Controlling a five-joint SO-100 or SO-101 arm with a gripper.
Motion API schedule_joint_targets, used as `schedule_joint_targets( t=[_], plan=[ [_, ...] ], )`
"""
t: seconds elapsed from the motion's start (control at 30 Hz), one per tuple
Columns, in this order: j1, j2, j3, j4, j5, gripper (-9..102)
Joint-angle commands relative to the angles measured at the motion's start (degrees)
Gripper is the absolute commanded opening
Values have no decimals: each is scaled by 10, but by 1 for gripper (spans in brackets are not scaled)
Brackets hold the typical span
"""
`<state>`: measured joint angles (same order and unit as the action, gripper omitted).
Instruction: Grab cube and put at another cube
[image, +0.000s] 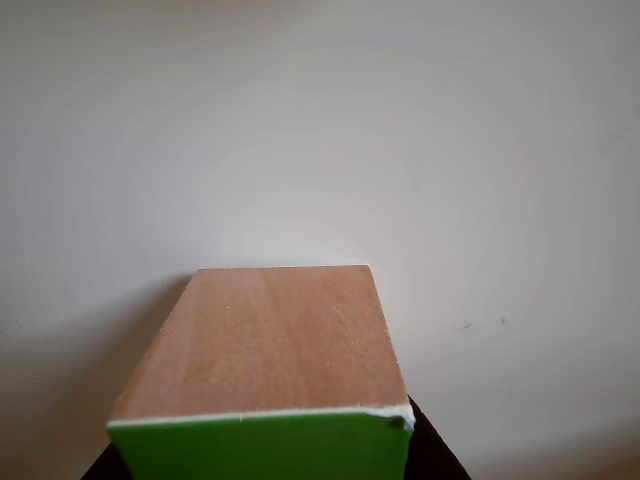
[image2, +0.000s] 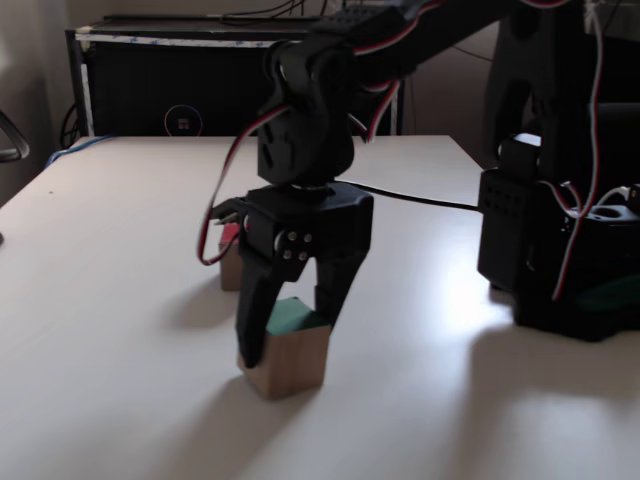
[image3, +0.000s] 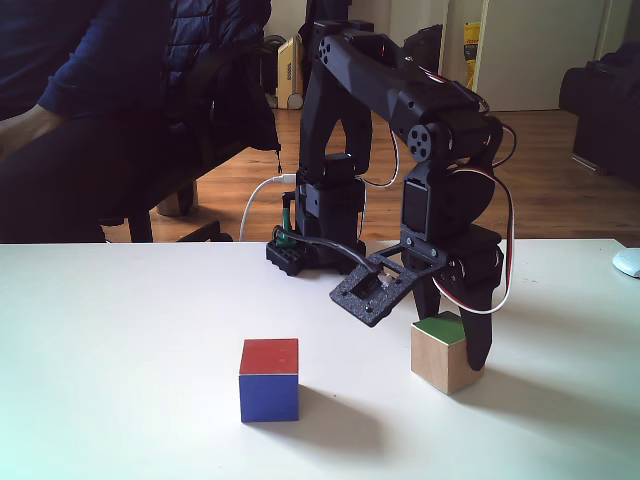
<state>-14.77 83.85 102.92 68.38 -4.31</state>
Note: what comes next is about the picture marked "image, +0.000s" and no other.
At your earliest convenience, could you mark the wooden cube with green face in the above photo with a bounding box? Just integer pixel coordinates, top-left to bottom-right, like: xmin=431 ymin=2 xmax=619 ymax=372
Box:
xmin=105 ymin=263 xmax=417 ymax=480

